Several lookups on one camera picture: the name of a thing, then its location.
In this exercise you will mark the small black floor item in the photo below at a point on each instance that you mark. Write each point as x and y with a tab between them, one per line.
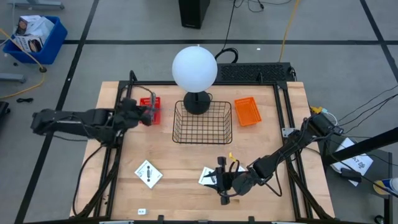
25	100

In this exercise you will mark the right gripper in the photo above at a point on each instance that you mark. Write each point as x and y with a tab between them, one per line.
242	183

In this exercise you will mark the black tower case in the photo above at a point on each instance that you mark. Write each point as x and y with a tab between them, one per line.
193	14

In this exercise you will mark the small black device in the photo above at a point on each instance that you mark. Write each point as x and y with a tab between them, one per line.
350	175

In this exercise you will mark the black side table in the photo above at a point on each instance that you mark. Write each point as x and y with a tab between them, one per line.
382	161

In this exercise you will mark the white charger plug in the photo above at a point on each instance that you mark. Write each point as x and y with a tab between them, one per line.
141	211

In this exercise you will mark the blue plastic bin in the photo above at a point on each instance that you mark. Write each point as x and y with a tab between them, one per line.
53	49

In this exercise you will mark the grey table foot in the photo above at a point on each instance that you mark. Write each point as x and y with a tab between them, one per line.
12	77
37	4

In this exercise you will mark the orange plastic basket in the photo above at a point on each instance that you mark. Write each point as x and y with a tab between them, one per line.
247	111

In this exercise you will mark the silver metal bracket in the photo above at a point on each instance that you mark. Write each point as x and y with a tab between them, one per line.
287	132

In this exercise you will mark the black perforated box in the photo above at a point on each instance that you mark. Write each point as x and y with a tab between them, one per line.
252	73

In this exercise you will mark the printed white paper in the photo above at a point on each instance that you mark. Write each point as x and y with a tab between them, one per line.
357	161

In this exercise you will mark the yellow connector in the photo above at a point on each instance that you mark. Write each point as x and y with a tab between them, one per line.
316	109

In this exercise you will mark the black table clamp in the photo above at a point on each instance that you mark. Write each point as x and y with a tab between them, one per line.
251	219
160	218

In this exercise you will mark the white box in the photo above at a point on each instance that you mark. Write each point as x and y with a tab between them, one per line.
148	174
205	171

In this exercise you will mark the grey blue slim item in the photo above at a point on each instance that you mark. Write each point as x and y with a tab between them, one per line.
153	99

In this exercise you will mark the white printed carton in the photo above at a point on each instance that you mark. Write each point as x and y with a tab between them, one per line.
28	43
29	25

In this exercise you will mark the black aluminium table frame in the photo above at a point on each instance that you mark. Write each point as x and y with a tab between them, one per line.
155	83

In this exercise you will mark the blue yellow can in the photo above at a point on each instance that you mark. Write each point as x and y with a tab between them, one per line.
385	186

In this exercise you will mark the red plastic basket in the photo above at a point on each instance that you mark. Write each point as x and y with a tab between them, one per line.
145	104

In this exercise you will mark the black support beam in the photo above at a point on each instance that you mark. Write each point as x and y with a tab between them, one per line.
367	144

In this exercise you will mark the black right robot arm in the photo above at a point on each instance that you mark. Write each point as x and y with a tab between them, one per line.
289	149

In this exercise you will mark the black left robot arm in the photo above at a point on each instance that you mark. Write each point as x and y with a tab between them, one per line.
62	119

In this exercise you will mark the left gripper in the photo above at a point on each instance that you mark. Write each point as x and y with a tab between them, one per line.
129	115

